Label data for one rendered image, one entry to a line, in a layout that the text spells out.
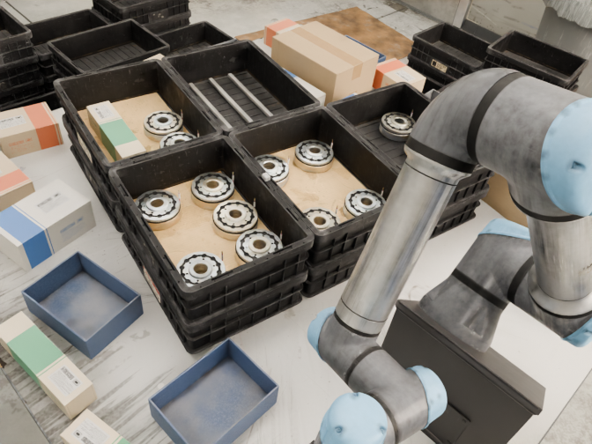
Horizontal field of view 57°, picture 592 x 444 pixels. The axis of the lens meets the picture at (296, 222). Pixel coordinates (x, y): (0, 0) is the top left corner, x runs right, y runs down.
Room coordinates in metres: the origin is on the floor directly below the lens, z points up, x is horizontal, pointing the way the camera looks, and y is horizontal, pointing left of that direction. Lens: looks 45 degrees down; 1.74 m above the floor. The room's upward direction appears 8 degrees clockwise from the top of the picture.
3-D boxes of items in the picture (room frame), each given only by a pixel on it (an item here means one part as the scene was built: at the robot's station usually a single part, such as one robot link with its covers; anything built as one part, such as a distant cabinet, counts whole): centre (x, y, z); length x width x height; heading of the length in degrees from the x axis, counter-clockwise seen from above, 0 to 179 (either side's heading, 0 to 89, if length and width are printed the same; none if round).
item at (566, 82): (2.46, -1.01, 0.37); 0.42 x 0.34 x 0.46; 50
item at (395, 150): (1.21, -0.27, 0.87); 0.40 x 0.30 x 0.11; 39
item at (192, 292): (0.83, 0.19, 0.92); 0.40 x 0.30 x 0.02; 39
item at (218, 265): (0.70, 0.18, 0.86); 0.10 x 0.10 x 0.01
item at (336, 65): (1.74, -0.01, 0.78); 0.30 x 0.22 x 0.16; 51
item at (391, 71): (1.79, -0.29, 0.74); 0.16 x 0.12 x 0.07; 44
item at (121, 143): (1.09, 0.49, 0.86); 0.24 x 0.06 x 0.06; 41
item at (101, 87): (1.14, 0.45, 0.87); 0.40 x 0.30 x 0.11; 39
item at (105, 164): (1.14, 0.45, 0.92); 0.40 x 0.30 x 0.02; 39
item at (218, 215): (0.87, 0.14, 0.86); 0.10 x 0.10 x 0.01
